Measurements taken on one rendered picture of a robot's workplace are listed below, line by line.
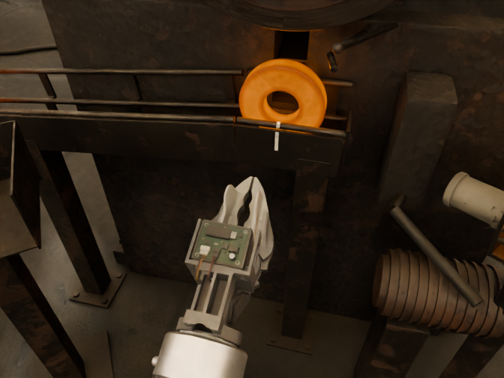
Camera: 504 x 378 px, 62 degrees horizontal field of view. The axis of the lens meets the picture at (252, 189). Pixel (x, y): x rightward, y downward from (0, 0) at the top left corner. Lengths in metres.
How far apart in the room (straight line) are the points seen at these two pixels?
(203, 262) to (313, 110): 0.38
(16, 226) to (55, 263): 0.76
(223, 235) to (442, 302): 0.46
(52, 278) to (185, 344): 1.12
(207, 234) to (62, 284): 1.07
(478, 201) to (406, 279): 0.18
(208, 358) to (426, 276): 0.47
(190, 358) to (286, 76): 0.47
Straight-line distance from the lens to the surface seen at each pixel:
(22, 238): 0.78
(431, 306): 0.80
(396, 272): 0.78
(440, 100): 0.70
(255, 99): 0.75
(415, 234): 0.77
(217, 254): 0.44
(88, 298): 1.42
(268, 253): 0.51
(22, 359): 1.40
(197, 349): 0.43
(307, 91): 0.72
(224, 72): 0.81
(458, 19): 0.80
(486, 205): 0.72
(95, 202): 1.71
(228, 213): 0.52
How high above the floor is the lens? 1.13
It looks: 43 degrees down
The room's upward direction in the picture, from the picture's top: straight up
